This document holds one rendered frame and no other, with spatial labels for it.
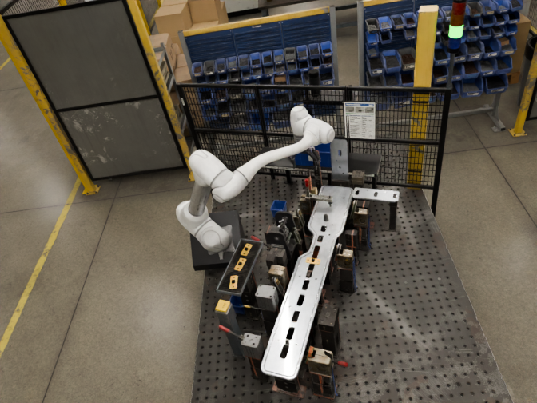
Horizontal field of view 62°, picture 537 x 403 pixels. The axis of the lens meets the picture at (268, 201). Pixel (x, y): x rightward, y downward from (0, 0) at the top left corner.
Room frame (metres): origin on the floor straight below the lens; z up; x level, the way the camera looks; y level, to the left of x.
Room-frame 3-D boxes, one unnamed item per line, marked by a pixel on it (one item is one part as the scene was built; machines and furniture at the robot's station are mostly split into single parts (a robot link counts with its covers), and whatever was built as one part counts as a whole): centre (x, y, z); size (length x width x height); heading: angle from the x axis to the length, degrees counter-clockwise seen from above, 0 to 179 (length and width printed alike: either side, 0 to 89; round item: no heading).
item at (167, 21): (6.88, 0.51, 0.52); 1.20 x 0.80 x 1.05; 170
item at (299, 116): (2.13, -0.27, 1.65); 0.13 x 0.11 x 0.16; 35
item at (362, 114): (2.53, -0.72, 1.30); 0.23 x 0.02 x 0.31; 64
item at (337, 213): (1.64, -0.18, 1.00); 1.38 x 0.22 x 0.02; 154
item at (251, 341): (1.21, 0.23, 0.88); 0.11 x 0.10 x 0.36; 64
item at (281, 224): (1.84, -0.04, 0.94); 0.18 x 0.13 x 0.49; 154
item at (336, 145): (2.31, -0.52, 1.17); 0.12 x 0.01 x 0.34; 64
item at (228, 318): (1.37, 0.34, 0.92); 0.08 x 0.08 x 0.44; 64
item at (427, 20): (2.43, -1.10, 1.00); 0.18 x 0.18 x 2.00; 64
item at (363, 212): (1.94, -0.55, 0.87); 0.12 x 0.09 x 0.35; 64
